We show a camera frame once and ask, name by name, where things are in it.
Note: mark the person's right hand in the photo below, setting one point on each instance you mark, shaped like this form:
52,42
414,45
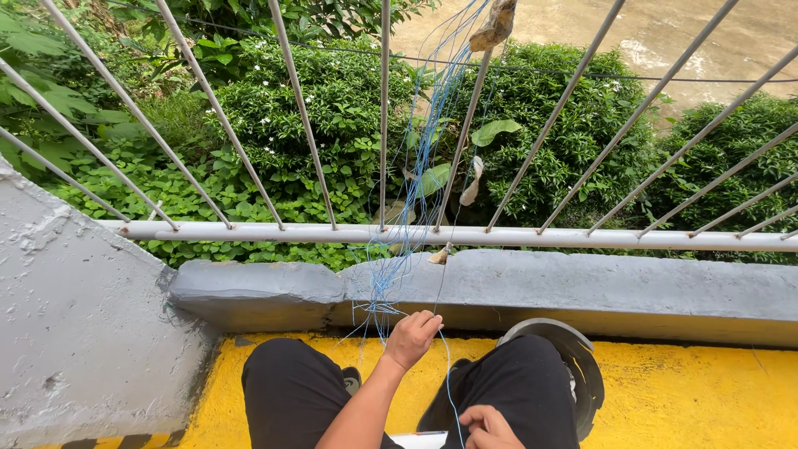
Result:
492,430

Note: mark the person's left hand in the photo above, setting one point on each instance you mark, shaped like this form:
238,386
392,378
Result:
408,340

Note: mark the person's right fingers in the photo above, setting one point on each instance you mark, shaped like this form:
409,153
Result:
474,416

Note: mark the person's left fingers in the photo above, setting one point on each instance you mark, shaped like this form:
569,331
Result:
429,323

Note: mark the blue fishing line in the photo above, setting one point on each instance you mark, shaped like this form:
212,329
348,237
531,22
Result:
381,293

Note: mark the person's black trousers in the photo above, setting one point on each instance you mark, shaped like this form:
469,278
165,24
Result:
517,386

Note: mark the white flat object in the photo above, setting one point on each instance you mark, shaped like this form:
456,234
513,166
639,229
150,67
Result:
419,440

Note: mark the small brown bait piece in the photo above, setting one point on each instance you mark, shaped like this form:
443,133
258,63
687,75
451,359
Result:
441,255

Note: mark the black shoe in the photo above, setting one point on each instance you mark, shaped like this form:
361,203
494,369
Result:
352,379

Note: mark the grey black round disc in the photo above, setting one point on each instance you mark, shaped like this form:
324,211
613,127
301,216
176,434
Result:
583,368

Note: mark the grey concrete kerb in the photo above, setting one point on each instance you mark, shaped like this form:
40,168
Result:
561,293

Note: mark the pale dried leaf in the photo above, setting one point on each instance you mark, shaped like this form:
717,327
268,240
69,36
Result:
472,186

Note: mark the white metal railing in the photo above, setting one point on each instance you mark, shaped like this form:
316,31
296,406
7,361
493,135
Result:
561,237

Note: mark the green bushes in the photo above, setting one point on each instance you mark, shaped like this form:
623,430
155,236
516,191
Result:
299,125

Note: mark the grey concrete post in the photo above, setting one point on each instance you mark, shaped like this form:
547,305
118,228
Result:
81,324

